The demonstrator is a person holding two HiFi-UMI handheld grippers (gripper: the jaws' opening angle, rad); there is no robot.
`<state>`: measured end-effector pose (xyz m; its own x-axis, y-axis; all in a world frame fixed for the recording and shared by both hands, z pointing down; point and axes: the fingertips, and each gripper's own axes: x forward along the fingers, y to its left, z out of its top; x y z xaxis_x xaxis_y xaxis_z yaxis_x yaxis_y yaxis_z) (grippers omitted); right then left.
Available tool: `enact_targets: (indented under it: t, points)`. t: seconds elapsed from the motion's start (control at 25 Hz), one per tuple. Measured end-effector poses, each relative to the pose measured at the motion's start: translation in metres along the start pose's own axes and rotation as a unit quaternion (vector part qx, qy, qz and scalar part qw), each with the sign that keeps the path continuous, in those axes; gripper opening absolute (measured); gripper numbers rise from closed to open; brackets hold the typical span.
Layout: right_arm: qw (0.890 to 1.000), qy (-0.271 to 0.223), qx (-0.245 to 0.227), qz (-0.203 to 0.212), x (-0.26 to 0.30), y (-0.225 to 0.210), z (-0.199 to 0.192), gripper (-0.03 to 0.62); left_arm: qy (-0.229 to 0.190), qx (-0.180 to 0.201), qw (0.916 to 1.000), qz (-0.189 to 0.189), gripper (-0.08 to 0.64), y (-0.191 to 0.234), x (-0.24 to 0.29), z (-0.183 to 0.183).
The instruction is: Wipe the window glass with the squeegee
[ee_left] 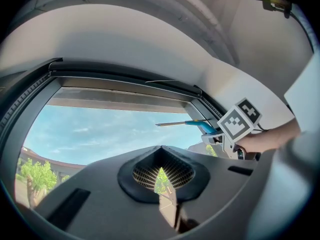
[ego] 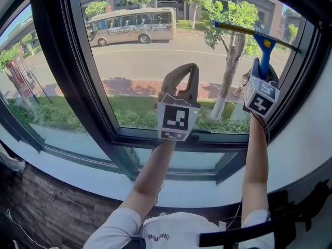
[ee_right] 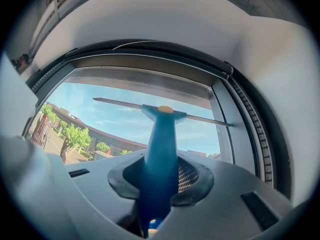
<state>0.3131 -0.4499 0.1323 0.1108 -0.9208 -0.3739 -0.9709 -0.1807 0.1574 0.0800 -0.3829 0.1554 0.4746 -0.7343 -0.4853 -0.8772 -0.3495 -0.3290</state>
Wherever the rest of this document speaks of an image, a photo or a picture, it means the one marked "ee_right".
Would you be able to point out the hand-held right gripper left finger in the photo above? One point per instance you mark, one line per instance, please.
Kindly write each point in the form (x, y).
(100, 184)

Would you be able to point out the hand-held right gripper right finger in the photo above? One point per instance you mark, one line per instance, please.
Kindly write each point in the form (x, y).
(230, 209)

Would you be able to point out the casement window glass pane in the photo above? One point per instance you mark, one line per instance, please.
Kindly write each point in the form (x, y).
(112, 119)

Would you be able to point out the blue squeegee with yellow button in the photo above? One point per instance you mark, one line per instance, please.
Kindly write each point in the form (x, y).
(162, 146)

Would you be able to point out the thick forked street tree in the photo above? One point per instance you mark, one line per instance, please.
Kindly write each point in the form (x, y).
(80, 136)

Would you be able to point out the red street sign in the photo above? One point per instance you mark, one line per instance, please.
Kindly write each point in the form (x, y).
(41, 130)

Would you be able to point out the black window frame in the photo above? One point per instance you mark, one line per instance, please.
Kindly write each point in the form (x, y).
(281, 146)

